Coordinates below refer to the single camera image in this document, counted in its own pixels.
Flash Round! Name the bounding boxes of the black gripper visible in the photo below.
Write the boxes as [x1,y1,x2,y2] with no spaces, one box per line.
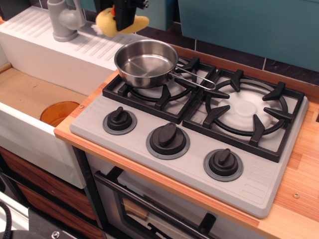
[94,0,149,31]

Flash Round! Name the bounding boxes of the yellow stuffed duck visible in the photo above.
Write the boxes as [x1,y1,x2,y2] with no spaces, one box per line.
[91,7,150,37]

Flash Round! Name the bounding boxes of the stainless steel pan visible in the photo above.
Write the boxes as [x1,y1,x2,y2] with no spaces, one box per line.
[114,39,216,91]

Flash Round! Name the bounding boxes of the black left stove knob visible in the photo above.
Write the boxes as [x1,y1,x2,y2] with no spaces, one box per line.
[103,107,137,135]

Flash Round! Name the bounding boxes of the black stove knob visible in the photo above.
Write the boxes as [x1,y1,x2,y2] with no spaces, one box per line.
[103,107,137,135]
[146,122,190,160]
[203,148,244,182]

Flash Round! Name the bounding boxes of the black middle stove knob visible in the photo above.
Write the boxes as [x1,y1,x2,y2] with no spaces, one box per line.
[146,122,190,160]

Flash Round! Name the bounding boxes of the grey toy stove top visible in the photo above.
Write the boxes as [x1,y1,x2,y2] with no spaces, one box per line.
[69,46,310,219]

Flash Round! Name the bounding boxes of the black right stove knob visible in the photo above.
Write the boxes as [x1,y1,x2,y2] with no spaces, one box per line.
[203,148,244,182]

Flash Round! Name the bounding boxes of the grey toy faucet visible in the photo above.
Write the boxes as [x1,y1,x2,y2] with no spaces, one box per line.
[47,0,86,42]

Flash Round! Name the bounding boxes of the white toy sink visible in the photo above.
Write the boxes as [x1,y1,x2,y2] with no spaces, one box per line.
[0,6,141,189]

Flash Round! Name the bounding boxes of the black left burner grate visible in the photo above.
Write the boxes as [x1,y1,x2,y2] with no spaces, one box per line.
[102,56,217,124]

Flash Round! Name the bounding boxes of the black burner grate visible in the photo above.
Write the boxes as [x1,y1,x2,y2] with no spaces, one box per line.
[182,69,308,163]
[102,56,217,124]

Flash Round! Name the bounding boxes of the black right burner grate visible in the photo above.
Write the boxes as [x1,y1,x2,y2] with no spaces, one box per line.
[182,69,308,163]

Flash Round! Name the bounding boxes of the wooden drawer front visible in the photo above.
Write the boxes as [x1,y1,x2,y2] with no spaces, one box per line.
[0,148,106,239]

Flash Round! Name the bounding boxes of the oven door with handle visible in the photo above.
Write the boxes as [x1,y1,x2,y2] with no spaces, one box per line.
[94,167,254,239]

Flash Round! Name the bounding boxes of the black braided cable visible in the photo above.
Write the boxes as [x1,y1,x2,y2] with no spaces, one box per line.
[0,201,13,239]

